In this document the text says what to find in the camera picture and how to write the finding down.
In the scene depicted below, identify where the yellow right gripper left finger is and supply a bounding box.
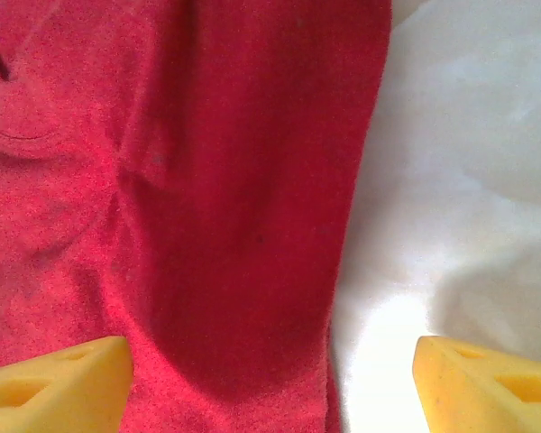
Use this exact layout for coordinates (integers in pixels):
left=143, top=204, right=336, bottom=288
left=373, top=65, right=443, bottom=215
left=0, top=336, right=134, bottom=433

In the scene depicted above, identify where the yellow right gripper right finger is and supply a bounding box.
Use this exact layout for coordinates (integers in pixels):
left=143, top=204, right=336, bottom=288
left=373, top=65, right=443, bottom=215
left=413, top=336, right=541, bottom=433

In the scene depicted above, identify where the red t-shirt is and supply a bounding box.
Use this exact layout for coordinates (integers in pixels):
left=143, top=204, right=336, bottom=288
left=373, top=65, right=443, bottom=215
left=0, top=0, right=394, bottom=433

